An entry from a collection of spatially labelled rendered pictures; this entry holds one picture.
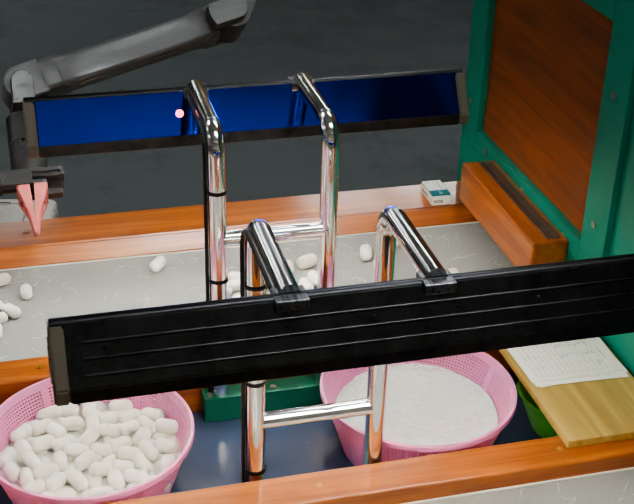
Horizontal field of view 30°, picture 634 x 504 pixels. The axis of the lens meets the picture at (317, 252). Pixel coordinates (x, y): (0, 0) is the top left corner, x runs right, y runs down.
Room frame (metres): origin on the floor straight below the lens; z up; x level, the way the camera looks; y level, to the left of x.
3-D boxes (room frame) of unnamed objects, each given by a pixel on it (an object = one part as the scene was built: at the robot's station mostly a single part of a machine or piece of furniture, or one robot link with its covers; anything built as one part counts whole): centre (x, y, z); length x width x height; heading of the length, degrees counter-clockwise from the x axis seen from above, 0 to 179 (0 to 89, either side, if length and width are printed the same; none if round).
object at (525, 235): (1.71, -0.31, 0.83); 0.30 x 0.06 x 0.07; 15
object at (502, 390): (1.31, -0.14, 0.72); 0.27 x 0.27 x 0.10
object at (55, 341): (1.00, -0.05, 1.08); 0.62 x 0.08 x 0.07; 105
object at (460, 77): (1.54, 0.10, 1.08); 0.62 x 0.08 x 0.07; 105
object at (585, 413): (1.37, -0.35, 0.77); 0.33 x 0.15 x 0.01; 15
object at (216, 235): (1.46, 0.08, 0.90); 0.20 x 0.19 x 0.45; 105
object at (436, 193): (1.90, -0.21, 0.77); 0.06 x 0.04 x 0.02; 15
